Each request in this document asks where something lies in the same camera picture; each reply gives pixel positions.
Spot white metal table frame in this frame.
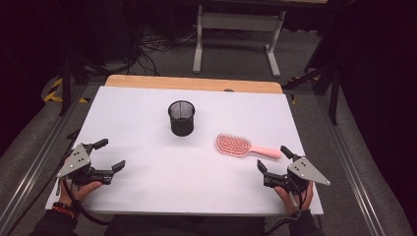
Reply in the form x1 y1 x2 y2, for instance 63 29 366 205
192 4 287 79

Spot person's left hand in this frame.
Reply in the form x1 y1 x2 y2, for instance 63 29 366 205
58 179 103 207

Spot black metal stand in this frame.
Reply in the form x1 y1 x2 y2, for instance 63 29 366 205
58 53 114 117
282 63 342 126

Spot red and black bracelet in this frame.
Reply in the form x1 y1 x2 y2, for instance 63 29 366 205
52 201 79 219

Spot person's right hand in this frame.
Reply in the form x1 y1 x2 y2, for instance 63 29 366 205
274 182 315 216

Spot white table cover board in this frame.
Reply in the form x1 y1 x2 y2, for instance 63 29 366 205
44 86 325 217

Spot black mesh pen holder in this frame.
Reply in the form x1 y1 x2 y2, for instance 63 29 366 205
167 99 197 138

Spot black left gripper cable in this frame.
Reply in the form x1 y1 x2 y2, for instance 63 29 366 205
61 179 112 227

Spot pink hairbrush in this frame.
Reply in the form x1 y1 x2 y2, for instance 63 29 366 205
215 132 283 160

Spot yellow black hazard tape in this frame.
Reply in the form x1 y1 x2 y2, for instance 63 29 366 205
43 77 90 104

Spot wooden table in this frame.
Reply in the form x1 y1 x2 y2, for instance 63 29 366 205
104 74 284 95

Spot black floor cables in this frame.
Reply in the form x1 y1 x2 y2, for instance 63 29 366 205
129 28 201 77

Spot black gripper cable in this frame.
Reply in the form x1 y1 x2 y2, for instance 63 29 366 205
265 181 309 236
61 179 112 227

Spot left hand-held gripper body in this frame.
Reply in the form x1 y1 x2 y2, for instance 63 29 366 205
56 143 114 187

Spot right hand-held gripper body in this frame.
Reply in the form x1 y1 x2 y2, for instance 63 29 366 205
264 156 331 195

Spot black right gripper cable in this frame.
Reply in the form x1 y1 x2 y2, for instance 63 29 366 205
265 181 309 236

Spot aluminium floor rail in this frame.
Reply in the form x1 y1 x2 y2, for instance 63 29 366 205
0 84 89 236
315 93 389 236

